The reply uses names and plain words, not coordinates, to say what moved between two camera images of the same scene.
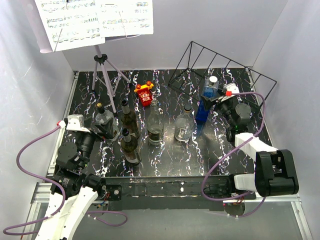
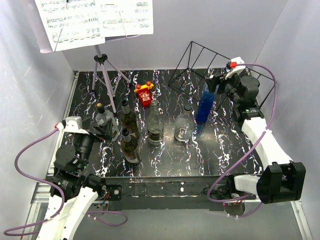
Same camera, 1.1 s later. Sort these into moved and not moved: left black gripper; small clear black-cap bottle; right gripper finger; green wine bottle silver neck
Moved: right gripper finger
Not moved: small clear black-cap bottle; green wine bottle silver neck; left black gripper
